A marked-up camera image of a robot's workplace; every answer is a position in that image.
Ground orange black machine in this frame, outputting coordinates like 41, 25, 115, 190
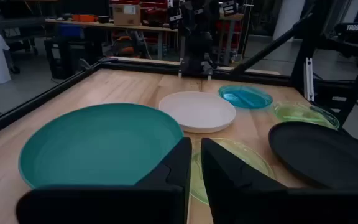
112, 34, 142, 58

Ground black metal table frame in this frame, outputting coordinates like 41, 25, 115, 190
0, 15, 358, 142

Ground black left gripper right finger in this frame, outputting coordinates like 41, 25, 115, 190
200, 137, 358, 224

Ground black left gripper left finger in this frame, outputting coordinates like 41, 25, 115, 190
15, 136, 193, 224

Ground black equipment boxes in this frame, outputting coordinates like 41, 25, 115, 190
44, 37, 104, 80

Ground orange tray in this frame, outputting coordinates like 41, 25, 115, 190
71, 14, 99, 23

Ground wooden workbench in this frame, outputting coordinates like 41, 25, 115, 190
44, 17, 180, 62

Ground blue storage bin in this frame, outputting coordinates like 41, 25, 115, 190
56, 24, 85, 40

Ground black plastic plate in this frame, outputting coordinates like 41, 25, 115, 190
268, 121, 358, 191

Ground white plastic plate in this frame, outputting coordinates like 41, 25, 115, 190
158, 91, 237, 134

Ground brown cardboard box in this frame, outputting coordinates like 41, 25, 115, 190
111, 3, 142, 27

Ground clear blue plastic plate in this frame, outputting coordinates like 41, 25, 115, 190
218, 85, 273, 110

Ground large teal plastic plate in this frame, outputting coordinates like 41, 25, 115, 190
17, 103, 185, 190

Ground clear green plastic plate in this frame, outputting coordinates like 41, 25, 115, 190
272, 101, 341, 131
188, 137, 275, 205

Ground black Trossen labelled beam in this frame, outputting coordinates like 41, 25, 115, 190
334, 21, 358, 43

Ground silver aluminium bracket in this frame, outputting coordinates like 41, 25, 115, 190
303, 57, 315, 103

